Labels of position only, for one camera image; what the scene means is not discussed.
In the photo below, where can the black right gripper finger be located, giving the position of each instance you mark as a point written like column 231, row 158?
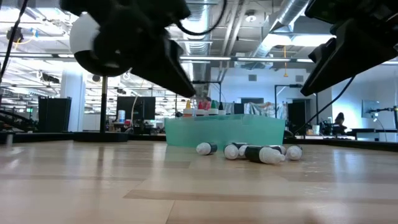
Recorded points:
column 351, row 65

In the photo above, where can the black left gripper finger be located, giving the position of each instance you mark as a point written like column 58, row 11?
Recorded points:
column 171, row 71

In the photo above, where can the large yellow food coloring bottle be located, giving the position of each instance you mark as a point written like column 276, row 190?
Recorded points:
column 187, row 109

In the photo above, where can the large red food coloring bottle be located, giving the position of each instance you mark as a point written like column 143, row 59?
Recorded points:
column 200, row 109

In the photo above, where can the large pink food coloring bottle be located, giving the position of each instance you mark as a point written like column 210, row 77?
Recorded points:
column 207, row 105

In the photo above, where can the large green food coloring bottle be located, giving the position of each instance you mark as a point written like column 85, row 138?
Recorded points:
column 214, row 107

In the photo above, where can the large black food coloring bottle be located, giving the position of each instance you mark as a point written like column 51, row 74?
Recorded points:
column 221, row 109

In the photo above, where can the small black food coloring bottle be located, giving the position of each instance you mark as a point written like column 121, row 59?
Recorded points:
column 206, row 148

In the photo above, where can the small purple food coloring bottle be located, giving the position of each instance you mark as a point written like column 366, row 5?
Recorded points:
column 231, row 152

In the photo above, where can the black monitor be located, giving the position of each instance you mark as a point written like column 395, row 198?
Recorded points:
column 136, row 107

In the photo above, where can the background robot stand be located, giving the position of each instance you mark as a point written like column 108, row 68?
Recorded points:
column 387, row 109

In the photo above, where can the person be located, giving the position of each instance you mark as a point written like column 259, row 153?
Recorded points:
column 339, row 123

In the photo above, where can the white cylinder container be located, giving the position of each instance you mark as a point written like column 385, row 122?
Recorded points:
column 121, row 116

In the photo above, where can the white globe lamp black base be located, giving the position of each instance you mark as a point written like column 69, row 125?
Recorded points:
column 103, row 109

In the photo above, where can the green translucent plastic tray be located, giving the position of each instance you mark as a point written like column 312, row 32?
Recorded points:
column 224, row 130

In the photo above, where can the silver cloth cover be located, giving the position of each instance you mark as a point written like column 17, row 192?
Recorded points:
column 264, row 110

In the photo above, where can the black cabinet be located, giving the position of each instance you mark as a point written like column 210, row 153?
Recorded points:
column 54, row 113

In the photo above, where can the wall screen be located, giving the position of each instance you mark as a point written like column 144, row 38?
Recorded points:
column 371, row 109

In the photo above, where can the black rig frame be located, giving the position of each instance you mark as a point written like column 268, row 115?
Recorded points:
column 295, row 112

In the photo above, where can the silver ceiling duct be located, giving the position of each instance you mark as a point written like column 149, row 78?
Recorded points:
column 289, row 15

